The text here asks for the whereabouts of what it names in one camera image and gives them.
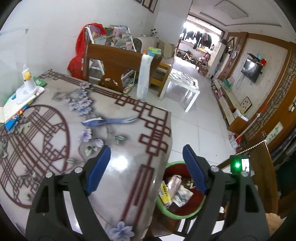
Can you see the white desk lamp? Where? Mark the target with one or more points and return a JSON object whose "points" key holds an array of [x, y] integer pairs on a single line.
{"points": [[15, 71]]}

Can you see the green rimmed trash bin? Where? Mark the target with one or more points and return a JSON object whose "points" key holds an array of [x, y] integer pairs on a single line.
{"points": [[192, 206]]}

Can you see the patterned tablecloth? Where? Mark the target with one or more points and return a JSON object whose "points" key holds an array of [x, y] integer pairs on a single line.
{"points": [[70, 123]]}

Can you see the white towel on chair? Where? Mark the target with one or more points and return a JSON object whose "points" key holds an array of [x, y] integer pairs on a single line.
{"points": [[144, 76]]}

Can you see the balance bike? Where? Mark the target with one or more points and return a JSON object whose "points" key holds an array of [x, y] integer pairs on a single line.
{"points": [[188, 56]]}

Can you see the crumpled silver wrapper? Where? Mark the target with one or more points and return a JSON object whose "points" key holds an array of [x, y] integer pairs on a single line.
{"points": [[182, 196]]}

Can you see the brown wooden chair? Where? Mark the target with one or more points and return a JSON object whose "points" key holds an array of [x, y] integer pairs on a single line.
{"points": [[117, 61]]}

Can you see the dark carved wooden chair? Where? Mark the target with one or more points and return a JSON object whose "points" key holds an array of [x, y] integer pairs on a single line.
{"points": [[264, 173]]}

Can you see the wall television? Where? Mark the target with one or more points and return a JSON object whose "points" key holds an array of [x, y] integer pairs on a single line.
{"points": [[252, 69]]}

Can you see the white bookshelf with books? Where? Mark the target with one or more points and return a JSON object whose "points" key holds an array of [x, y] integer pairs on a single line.
{"points": [[111, 46]]}

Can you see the wooden bench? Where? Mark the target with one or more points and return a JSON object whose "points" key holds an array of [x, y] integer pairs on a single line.
{"points": [[160, 76]]}

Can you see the red cloth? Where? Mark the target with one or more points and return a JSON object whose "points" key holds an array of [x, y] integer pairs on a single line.
{"points": [[75, 65]]}

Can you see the white mop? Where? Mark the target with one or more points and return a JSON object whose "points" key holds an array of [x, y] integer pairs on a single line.
{"points": [[234, 141]]}

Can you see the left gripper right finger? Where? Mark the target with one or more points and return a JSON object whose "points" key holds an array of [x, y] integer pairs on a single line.
{"points": [[232, 209]]}

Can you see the yellow wrapper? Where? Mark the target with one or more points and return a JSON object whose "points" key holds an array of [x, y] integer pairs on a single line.
{"points": [[164, 195]]}

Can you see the white coffee table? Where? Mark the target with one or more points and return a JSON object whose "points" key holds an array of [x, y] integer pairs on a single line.
{"points": [[185, 81]]}

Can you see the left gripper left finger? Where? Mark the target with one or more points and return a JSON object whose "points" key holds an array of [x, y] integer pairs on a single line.
{"points": [[61, 209]]}

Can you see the low tv cabinet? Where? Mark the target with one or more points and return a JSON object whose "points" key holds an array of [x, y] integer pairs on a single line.
{"points": [[232, 111]]}

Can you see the stack of books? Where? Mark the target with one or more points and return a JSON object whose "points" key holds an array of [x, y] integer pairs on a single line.
{"points": [[18, 102]]}

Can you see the colourful box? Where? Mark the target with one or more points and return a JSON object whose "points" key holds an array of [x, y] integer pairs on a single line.
{"points": [[154, 51]]}

